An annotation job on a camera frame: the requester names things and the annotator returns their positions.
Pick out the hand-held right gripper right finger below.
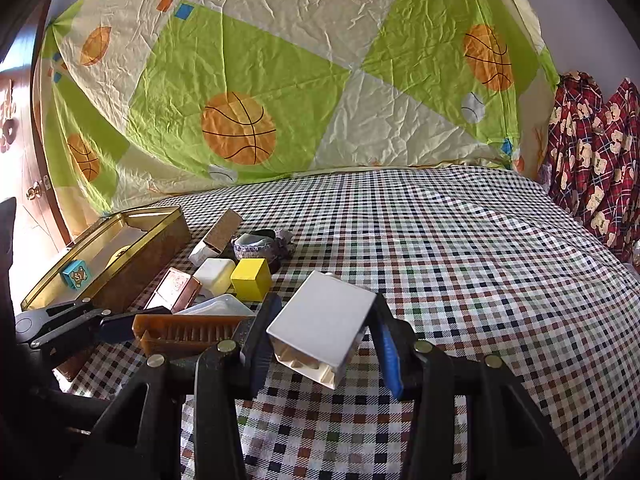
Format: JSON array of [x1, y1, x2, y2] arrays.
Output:
[[367, 290, 583, 480]]

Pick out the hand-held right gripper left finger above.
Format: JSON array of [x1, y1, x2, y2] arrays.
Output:
[[65, 292, 283, 480]]

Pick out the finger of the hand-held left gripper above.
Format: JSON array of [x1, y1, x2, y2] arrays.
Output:
[[29, 310, 135, 352], [15, 299, 103, 342]]

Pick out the clear plastic box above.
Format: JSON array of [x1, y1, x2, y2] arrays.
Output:
[[174, 293, 257, 317]]

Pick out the copper coloured small box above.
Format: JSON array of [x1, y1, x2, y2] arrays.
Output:
[[144, 267, 203, 312]]

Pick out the white wall charger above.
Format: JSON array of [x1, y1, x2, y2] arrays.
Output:
[[266, 270, 377, 392]]

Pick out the gold metal tin box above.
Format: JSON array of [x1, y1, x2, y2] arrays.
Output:
[[20, 205, 193, 312]]

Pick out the yellow cube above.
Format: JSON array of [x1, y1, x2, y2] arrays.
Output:
[[230, 258, 272, 302]]

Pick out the blue bear cube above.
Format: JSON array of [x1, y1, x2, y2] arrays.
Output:
[[61, 260, 90, 291]]

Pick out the cream white plastic block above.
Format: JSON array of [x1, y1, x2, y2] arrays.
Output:
[[193, 257, 237, 296]]

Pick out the checkered tablecloth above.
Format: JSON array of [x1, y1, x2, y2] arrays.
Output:
[[55, 165, 640, 480]]

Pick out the crumpled wrapper piece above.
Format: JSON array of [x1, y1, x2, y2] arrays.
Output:
[[232, 232, 281, 262]]

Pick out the small purple patterned piece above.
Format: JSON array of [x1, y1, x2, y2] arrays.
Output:
[[274, 229, 297, 259]]

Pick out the small brown cardboard box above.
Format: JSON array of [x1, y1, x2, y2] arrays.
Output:
[[188, 208, 244, 266]]

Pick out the wooden door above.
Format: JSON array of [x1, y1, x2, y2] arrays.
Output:
[[0, 0, 72, 253]]

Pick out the red plaid bear cloth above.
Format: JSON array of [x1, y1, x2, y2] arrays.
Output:
[[537, 72, 640, 267]]

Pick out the basketball print bed sheet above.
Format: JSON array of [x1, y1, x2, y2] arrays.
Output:
[[32, 0, 561, 216]]

